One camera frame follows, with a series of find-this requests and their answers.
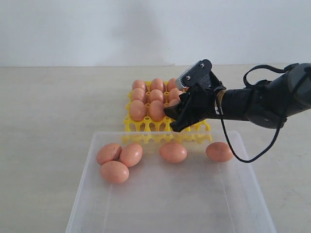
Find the brown egg upper middle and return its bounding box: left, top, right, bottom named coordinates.
left=120, top=143, right=143, bottom=167

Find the brown egg centre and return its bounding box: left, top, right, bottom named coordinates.
left=159, top=142, right=188, bottom=163

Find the brown egg bin bottom edge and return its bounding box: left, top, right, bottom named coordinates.
left=168, top=88, right=183, bottom=102

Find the brown egg corner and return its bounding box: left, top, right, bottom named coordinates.
left=129, top=100, right=147, bottom=122

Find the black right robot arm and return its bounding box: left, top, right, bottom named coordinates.
left=164, top=59, right=311, bottom=132

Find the yellow plastic egg tray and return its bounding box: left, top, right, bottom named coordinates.
left=123, top=81, right=212, bottom=144

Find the brown egg tray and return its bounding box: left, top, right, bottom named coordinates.
left=166, top=78, right=179, bottom=92
left=132, top=80, right=148, bottom=92
left=150, top=78, right=166, bottom=93

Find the black flat ribbon cable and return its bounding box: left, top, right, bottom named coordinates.
left=243, top=63, right=299, bottom=88

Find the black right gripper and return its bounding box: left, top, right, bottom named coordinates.
left=164, top=84, right=225, bottom=132

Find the brown egg lower right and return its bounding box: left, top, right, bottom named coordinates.
left=100, top=161, right=129, bottom=184

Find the brown egg large upper left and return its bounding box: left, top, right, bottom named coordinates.
left=96, top=143, right=122, bottom=165

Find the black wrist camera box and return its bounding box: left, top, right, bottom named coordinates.
left=175, top=59, right=225, bottom=90

